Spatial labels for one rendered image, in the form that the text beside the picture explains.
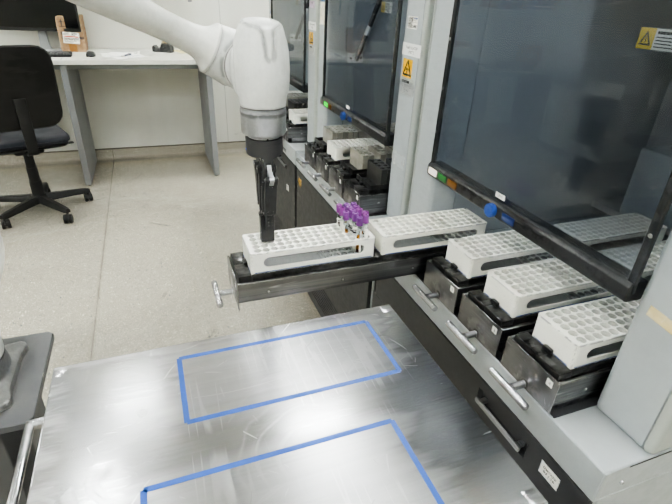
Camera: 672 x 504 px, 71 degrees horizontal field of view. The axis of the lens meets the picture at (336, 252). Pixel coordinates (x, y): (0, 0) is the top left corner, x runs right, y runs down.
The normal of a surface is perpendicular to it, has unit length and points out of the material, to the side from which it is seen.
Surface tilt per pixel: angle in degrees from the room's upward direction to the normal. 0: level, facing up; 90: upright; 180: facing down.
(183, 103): 90
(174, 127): 90
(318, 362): 0
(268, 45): 81
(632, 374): 90
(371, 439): 0
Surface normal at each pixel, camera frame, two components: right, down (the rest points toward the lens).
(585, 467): -0.94, 0.13
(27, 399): 0.04, -0.87
